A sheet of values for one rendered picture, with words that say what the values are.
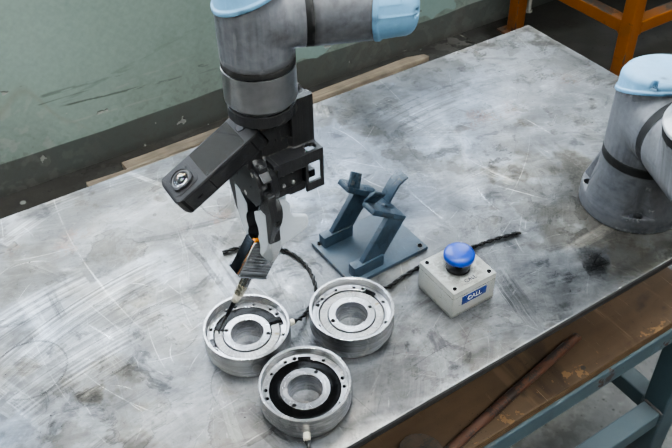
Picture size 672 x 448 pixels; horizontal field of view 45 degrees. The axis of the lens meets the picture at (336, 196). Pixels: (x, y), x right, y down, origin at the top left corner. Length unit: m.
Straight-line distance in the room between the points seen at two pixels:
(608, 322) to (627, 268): 0.28
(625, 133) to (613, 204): 0.11
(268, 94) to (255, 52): 0.05
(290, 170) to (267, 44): 0.16
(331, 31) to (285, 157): 0.16
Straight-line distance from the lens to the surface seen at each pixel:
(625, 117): 1.16
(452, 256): 1.04
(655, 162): 1.10
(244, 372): 0.99
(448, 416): 1.28
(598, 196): 1.23
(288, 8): 0.76
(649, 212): 1.22
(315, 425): 0.92
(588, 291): 1.13
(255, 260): 0.96
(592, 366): 1.38
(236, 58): 0.79
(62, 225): 1.26
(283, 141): 0.87
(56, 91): 2.56
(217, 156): 0.85
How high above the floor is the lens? 1.59
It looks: 40 degrees down
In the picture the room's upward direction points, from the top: 1 degrees counter-clockwise
